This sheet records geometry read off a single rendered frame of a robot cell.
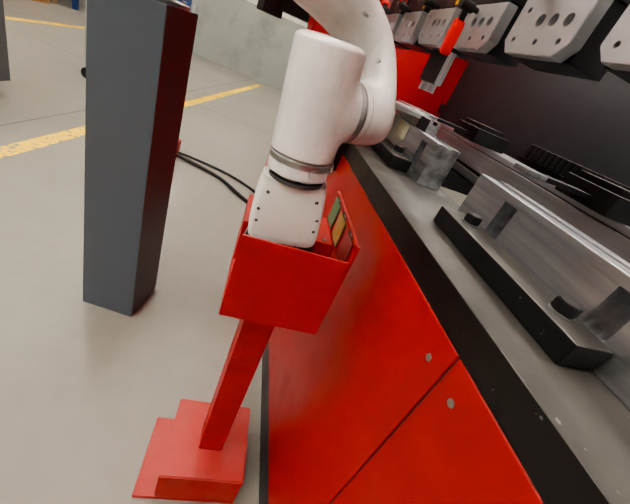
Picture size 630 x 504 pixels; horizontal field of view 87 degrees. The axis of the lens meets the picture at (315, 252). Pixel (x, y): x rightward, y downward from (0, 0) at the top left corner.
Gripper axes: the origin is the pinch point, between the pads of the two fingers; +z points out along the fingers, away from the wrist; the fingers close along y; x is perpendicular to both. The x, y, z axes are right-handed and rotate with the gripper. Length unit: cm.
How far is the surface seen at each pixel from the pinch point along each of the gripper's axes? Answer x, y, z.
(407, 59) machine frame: -138, -54, -36
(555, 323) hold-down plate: 21.1, -26.7, -14.1
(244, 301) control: 4.9, 3.4, 4.0
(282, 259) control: 4.9, -0.5, -4.7
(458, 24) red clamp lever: -35, -28, -41
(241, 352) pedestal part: -2.0, 1.5, 23.8
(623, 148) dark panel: -37, -85, -30
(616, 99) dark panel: -49, -85, -40
